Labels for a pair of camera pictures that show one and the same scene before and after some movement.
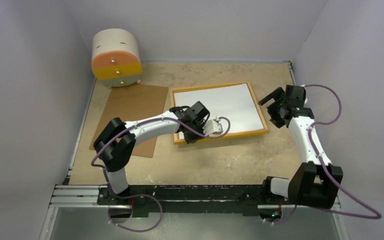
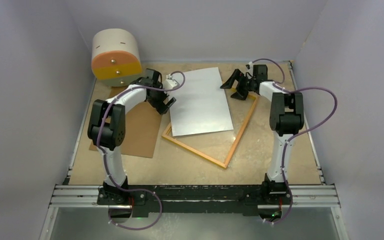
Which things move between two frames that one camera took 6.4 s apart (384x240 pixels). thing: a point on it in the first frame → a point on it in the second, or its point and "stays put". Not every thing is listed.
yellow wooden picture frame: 237,102 → 181,144
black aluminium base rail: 179,200 stays put
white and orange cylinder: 116,60 stays put
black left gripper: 189,138 → 160,107
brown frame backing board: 131,103 stays put
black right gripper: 276,120 → 237,75
